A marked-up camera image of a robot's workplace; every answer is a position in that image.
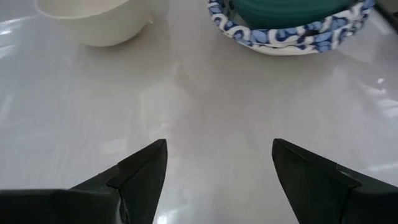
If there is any green bowl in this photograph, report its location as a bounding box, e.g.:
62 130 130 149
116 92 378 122
229 0 358 31

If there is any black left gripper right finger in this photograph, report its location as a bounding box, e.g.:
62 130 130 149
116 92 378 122
272 138 398 224

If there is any cream bowl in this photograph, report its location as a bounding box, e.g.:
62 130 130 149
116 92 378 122
34 0 154 47

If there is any white blue-patterned bottom bowl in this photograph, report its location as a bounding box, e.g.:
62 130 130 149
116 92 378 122
245 18 371 56

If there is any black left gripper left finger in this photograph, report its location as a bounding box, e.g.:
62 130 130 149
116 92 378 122
0 139 168 224

